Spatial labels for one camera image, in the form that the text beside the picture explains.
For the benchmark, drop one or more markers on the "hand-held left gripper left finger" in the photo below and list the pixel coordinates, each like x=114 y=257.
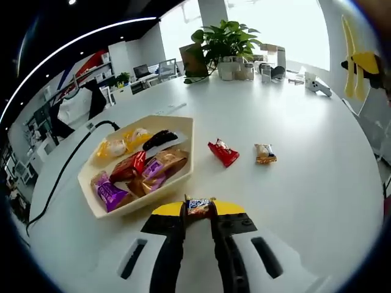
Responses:
x=165 y=250

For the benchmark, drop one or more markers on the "black food packet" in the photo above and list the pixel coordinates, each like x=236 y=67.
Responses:
x=160 y=138

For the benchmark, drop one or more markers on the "curved ceiling light strip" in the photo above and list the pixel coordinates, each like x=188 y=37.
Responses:
x=143 y=20

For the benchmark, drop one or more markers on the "white cabinet desk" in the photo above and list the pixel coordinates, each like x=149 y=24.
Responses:
x=137 y=88

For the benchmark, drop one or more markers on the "purple food packet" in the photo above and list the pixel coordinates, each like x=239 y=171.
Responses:
x=108 y=191
x=154 y=169

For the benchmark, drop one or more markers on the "large green potted plant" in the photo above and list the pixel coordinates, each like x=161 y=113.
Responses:
x=227 y=36

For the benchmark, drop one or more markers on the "wide bright window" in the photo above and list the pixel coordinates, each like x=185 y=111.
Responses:
x=290 y=27

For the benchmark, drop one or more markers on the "narrow bright window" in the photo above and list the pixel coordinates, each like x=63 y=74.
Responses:
x=180 y=30

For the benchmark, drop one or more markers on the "white table power strip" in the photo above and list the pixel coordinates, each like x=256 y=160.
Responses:
x=171 y=109

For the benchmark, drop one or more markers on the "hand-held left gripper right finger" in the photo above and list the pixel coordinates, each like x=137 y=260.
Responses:
x=235 y=250

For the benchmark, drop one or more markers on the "golden brown food packet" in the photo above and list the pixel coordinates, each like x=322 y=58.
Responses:
x=171 y=158

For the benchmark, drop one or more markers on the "small cardboard box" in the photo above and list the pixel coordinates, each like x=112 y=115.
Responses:
x=268 y=47

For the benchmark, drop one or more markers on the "glass jar with metal lid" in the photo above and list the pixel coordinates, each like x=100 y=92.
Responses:
x=249 y=72
x=238 y=70
x=226 y=70
x=266 y=75

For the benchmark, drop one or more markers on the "blue brown food packet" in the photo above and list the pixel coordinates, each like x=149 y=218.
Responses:
x=198 y=207

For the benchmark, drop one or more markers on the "white game controller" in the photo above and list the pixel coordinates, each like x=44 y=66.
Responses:
x=319 y=88

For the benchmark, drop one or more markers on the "grey mesh office chair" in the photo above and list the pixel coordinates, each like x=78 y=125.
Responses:
x=168 y=68

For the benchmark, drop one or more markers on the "small potted plant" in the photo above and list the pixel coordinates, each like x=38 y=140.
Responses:
x=123 y=77

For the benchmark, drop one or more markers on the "small tan food packet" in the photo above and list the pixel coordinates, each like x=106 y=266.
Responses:
x=265 y=153

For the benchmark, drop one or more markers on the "chair with black white shirt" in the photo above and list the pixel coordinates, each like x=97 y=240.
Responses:
x=76 y=103

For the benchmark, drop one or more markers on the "black desk monitor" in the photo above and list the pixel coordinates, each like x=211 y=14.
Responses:
x=141 y=70

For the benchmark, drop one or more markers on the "white thermos bottle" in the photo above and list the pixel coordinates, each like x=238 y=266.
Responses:
x=281 y=56

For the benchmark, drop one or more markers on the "beige hexagonal container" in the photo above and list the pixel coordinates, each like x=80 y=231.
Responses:
x=171 y=122

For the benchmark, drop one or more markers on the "brown paper bag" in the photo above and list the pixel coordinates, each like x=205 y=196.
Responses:
x=192 y=59

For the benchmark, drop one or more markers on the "dark grey curved holder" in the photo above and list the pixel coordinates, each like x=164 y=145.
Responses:
x=279 y=73

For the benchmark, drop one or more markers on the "shelf of white storage bins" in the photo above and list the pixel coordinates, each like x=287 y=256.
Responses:
x=100 y=71

